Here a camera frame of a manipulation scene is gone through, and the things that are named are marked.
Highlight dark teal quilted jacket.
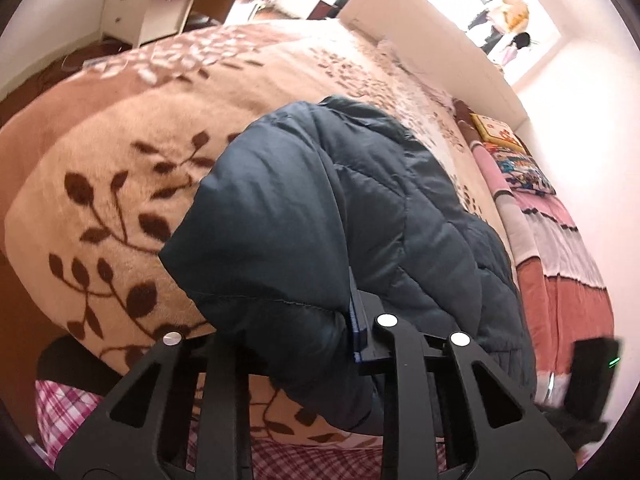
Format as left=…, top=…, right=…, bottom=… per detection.
left=160, top=96, right=537, bottom=436

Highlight yellow cartoon pillow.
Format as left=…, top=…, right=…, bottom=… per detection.
left=471, top=113, right=526, bottom=154

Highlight dark wooden nightstand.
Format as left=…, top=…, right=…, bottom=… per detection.
left=308, top=0, right=349, bottom=21

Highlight white crumpled cloth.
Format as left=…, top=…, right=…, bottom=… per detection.
left=376, top=38, right=421, bottom=74

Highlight white desk with drawers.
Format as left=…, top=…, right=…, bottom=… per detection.
left=100, top=0, right=264, bottom=48

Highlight hanging clothes at window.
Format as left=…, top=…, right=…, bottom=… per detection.
left=465, top=0, right=532, bottom=70

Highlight beige leaf-pattern bed blanket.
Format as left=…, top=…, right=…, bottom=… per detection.
left=1, top=22, right=516, bottom=448

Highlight blue cartoon pillow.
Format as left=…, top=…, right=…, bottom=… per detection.
left=484, top=142, right=556, bottom=196

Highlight pink and red striped quilt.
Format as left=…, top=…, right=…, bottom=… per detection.
left=454, top=99, right=614, bottom=406

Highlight pink plaid clothing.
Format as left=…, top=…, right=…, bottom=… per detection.
left=34, top=378, right=449, bottom=480

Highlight white wooden headboard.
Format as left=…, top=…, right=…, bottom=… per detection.
left=338, top=0, right=528, bottom=129

